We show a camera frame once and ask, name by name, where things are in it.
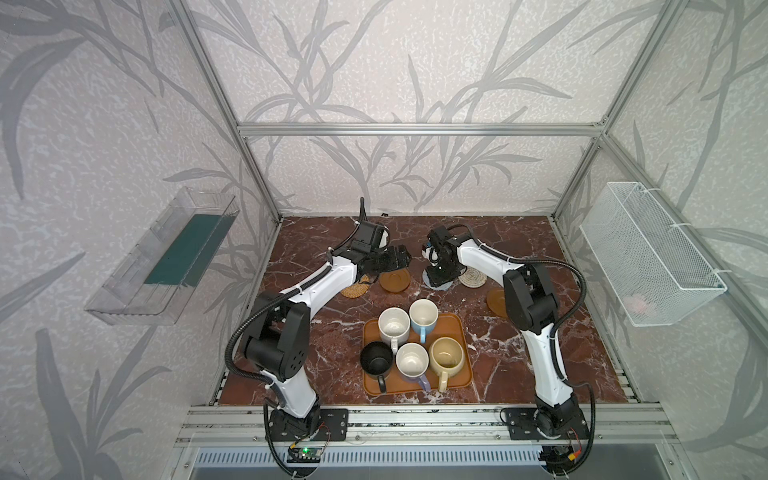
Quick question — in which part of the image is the aluminium front rail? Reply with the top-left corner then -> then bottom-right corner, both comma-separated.
174,403 -> 679,447

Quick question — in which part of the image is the multicolour woven coaster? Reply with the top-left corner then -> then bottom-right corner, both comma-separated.
459,267 -> 487,289

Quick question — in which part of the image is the light blue mug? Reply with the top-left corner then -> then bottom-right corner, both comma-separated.
408,299 -> 439,344

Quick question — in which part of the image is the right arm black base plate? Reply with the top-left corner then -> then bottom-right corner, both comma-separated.
500,407 -> 590,442

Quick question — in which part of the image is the aluminium cage frame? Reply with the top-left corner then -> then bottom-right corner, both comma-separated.
167,0 -> 768,337

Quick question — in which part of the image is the black corrugated left cable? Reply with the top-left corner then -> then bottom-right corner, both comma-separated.
224,196 -> 370,480

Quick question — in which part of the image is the grey-blue woven coaster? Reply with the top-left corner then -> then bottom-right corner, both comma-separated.
422,269 -> 454,291

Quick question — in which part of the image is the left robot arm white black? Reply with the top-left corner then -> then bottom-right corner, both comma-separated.
227,219 -> 412,419

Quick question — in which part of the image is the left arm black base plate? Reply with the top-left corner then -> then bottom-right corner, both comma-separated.
267,407 -> 349,442

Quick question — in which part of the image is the white wire mesh basket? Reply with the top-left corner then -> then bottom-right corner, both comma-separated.
580,182 -> 728,327

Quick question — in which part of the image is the black mug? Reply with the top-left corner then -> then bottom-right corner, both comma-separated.
360,341 -> 394,394

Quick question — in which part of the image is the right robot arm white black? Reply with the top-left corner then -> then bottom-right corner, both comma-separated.
422,226 -> 580,437

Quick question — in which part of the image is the beige yellow mug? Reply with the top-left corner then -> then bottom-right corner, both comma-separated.
429,337 -> 465,393

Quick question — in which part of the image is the white mug purple handle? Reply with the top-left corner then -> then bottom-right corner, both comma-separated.
395,342 -> 431,391

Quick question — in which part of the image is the black corrugated cable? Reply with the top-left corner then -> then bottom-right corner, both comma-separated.
446,223 -> 596,475
224,196 -> 370,480

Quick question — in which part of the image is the clear plastic wall shelf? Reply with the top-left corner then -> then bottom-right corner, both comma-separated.
85,187 -> 240,326

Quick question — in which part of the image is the woven rattan coaster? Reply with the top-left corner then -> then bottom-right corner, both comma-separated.
341,275 -> 370,299

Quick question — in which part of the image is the black corrugated right cable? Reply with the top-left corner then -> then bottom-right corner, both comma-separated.
446,223 -> 596,475

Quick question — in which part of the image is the dark wooden round coaster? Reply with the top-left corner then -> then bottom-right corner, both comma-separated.
379,269 -> 411,294

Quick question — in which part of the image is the white speckled mug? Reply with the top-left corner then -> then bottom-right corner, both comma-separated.
378,307 -> 411,354

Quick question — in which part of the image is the green-lit circuit board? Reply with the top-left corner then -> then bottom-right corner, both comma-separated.
288,446 -> 324,464

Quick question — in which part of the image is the right wired circuit board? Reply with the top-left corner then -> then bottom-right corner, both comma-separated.
539,445 -> 582,468

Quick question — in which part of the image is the light wooden round coaster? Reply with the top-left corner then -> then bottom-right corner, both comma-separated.
486,288 -> 509,319

